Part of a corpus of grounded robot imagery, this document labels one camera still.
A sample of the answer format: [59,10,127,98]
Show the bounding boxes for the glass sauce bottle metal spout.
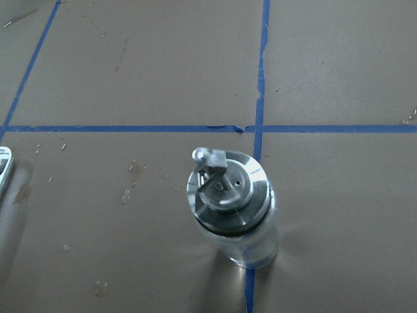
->
[186,147,279,269]

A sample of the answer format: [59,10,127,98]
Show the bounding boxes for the silver digital kitchen scale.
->
[0,146,14,196]

